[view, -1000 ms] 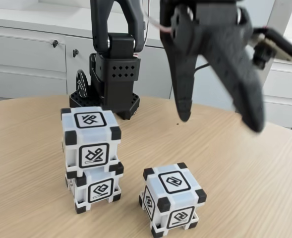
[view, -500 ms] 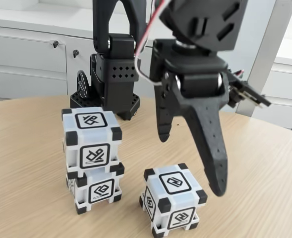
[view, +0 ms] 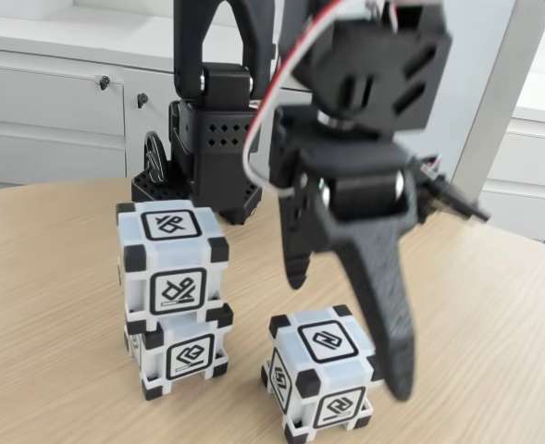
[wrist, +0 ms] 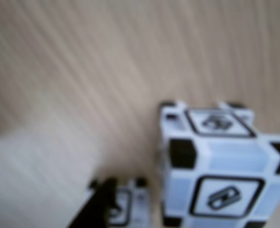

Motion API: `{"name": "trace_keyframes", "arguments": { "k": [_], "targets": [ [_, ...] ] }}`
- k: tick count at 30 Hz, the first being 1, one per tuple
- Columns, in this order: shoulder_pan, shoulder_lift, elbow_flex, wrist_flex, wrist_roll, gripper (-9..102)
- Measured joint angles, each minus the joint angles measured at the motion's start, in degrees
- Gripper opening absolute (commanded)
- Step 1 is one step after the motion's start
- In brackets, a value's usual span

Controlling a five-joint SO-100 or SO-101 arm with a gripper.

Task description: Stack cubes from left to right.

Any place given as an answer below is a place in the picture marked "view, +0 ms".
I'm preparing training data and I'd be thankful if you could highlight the grey metal post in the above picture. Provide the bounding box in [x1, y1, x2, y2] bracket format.
[440, 0, 545, 218]

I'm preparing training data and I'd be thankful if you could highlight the white cube with paperclip symbol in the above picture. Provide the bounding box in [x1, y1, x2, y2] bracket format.
[123, 302, 235, 401]

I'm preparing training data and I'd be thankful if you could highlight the black round clamp knob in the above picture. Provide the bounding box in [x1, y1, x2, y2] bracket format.
[142, 130, 167, 184]

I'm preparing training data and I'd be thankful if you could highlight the white low cabinet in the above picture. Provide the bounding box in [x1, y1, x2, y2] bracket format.
[468, 104, 545, 253]

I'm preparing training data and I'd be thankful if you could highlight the white drawer cabinet with locks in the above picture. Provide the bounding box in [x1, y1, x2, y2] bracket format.
[0, 45, 338, 191]

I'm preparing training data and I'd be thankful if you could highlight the white cube with lamp symbol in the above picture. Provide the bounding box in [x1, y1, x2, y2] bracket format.
[116, 199, 230, 332]

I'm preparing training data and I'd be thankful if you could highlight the white cube with zigzag symbol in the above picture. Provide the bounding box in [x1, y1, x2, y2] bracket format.
[261, 303, 378, 440]

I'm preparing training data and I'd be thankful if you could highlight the red and white servo cable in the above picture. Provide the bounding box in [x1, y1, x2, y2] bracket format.
[242, 0, 347, 199]

